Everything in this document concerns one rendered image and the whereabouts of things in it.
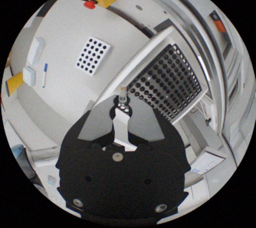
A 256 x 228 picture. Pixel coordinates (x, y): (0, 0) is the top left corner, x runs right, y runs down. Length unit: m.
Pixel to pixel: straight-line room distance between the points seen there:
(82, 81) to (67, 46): 0.17
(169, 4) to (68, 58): 0.38
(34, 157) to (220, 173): 1.99
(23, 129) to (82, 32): 3.29
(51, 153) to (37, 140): 2.88
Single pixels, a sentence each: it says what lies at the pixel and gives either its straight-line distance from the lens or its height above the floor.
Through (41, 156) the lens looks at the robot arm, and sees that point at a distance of 0.44.
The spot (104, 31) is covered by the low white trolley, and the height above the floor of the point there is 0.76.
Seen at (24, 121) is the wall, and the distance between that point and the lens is 3.52.
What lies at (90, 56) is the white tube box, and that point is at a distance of 0.32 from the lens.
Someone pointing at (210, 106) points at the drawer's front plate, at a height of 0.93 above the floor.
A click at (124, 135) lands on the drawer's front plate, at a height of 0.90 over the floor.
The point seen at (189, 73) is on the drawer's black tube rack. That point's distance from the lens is 0.26.
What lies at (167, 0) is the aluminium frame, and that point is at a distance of 0.17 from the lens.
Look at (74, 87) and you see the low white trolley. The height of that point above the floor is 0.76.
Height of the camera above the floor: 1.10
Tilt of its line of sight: 60 degrees down
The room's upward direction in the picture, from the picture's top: 175 degrees clockwise
